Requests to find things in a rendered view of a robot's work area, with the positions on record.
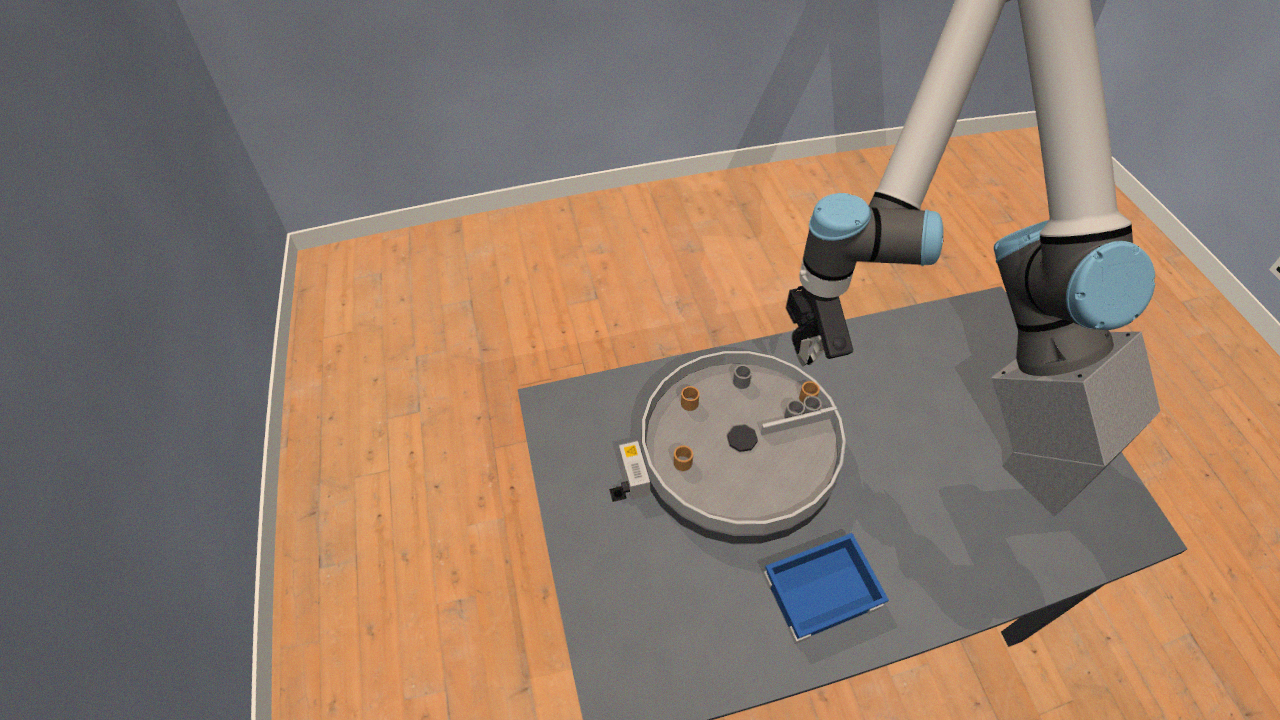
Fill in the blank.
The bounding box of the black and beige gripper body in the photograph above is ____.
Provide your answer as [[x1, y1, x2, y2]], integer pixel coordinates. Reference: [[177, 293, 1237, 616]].
[[786, 286, 838, 338]]

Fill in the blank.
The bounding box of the blue crate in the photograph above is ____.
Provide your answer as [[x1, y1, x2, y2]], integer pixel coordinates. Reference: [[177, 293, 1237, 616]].
[[763, 536, 884, 644]]

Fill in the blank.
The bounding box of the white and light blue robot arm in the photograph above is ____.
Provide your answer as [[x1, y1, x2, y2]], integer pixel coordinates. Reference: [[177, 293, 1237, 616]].
[[799, 0, 1155, 375]]

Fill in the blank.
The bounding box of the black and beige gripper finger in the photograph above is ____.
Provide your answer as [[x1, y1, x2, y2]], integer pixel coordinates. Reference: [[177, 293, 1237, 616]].
[[806, 336, 824, 365], [792, 325, 812, 366]]

